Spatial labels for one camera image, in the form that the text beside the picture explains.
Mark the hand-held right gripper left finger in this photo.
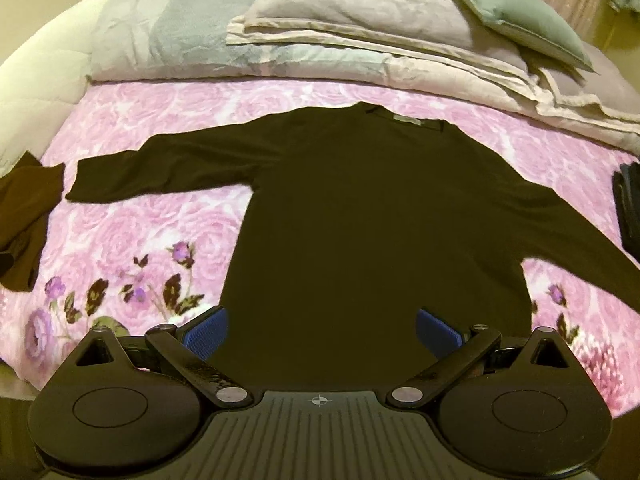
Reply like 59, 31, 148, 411
65, 306, 255, 408

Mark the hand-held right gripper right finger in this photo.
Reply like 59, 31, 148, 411
386, 306, 581, 408

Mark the dark brown long-sleeve sweater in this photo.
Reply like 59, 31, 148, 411
65, 101, 640, 396

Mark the dark brown garment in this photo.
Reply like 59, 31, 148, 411
0, 152, 66, 292

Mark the stack of folded dark clothes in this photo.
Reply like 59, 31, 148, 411
611, 161, 640, 252

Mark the pink floral blanket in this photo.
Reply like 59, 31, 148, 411
0, 77, 640, 418

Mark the white padded headboard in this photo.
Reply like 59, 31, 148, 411
0, 0, 156, 171

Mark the grey white quilt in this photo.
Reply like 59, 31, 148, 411
89, 0, 640, 156

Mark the grey green pillow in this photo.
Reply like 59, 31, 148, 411
434, 0, 596, 73

